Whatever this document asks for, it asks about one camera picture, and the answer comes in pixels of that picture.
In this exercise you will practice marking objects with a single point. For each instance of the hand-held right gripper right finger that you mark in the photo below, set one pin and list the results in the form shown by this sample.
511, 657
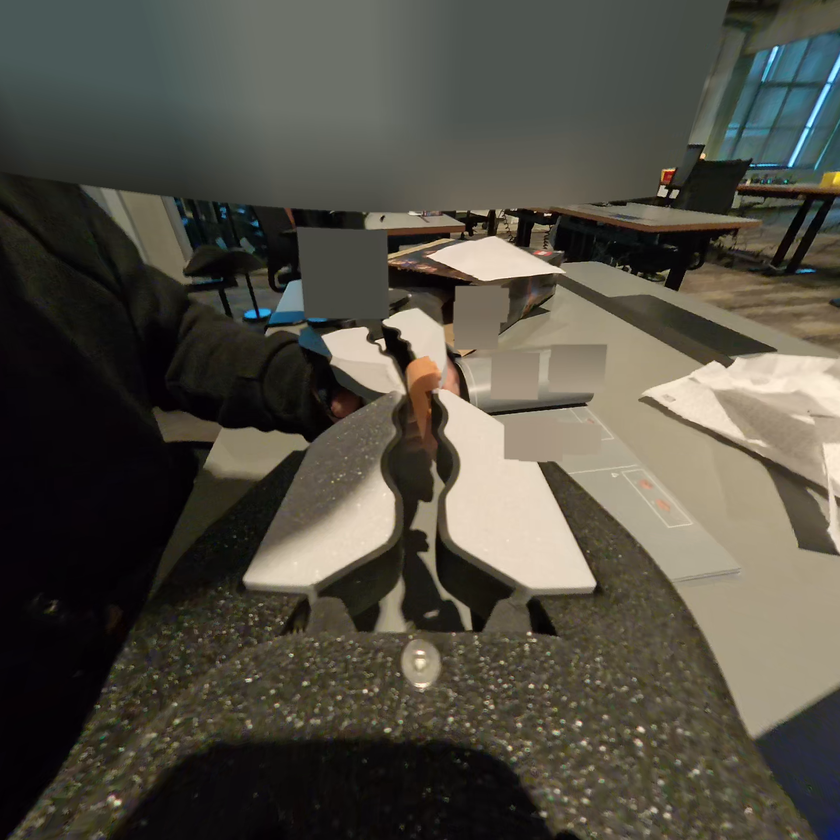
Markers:
518, 505

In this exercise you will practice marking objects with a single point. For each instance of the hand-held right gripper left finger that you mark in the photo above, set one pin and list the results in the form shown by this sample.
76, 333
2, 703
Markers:
328, 505

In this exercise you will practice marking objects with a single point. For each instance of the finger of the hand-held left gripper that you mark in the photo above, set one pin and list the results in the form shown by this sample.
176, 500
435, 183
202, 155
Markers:
426, 334
361, 364

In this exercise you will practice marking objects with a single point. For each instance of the brown round toy brick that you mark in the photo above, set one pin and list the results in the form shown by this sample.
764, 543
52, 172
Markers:
421, 375

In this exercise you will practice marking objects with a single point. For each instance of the brown toy piece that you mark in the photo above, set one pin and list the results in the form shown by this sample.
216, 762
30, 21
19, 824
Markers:
425, 426

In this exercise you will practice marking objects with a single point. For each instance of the person's left forearm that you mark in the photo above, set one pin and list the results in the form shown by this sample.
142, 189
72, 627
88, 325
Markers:
236, 374

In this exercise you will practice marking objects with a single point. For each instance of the small background desk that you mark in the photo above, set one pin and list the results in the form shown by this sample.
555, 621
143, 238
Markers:
413, 223

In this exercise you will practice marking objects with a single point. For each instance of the wood edged background desk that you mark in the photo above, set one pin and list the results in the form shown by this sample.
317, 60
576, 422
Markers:
656, 216
787, 190

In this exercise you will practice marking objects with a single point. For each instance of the grey desk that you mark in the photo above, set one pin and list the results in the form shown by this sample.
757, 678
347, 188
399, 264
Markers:
754, 623

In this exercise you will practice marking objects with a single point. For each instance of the person's left hand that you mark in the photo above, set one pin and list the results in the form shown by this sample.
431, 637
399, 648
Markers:
342, 403

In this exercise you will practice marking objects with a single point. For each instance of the flat white paper sheet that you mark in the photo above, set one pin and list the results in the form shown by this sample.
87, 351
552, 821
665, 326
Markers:
492, 259

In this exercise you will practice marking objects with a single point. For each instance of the dark printed cardboard box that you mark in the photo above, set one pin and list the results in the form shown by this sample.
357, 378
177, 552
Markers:
531, 292

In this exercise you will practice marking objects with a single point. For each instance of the black office chair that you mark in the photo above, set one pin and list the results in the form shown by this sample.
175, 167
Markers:
712, 184
282, 243

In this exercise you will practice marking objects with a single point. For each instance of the grey instruction booklet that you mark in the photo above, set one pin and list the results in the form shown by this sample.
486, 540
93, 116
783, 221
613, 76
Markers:
669, 544

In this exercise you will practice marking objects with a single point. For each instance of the crumpled white paper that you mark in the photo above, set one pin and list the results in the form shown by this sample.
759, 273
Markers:
754, 407

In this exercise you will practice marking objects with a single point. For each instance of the person's black jacket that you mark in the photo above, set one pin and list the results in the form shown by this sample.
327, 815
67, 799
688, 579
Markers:
65, 394

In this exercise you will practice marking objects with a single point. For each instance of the large grid windows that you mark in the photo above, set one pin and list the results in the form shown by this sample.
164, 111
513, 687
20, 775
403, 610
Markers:
781, 98

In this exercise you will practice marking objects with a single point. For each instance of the yellow box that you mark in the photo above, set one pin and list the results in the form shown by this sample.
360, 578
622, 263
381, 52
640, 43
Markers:
830, 178

